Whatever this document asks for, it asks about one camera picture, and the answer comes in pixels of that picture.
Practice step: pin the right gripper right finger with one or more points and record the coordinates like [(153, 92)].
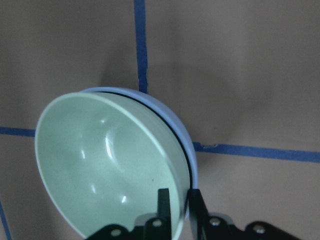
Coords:
[(218, 226)]

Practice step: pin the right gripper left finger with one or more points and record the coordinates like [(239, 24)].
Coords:
[(149, 226)]

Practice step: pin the green bowl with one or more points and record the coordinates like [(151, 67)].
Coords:
[(66, 178)]

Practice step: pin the blue bowl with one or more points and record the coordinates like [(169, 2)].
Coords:
[(175, 125)]

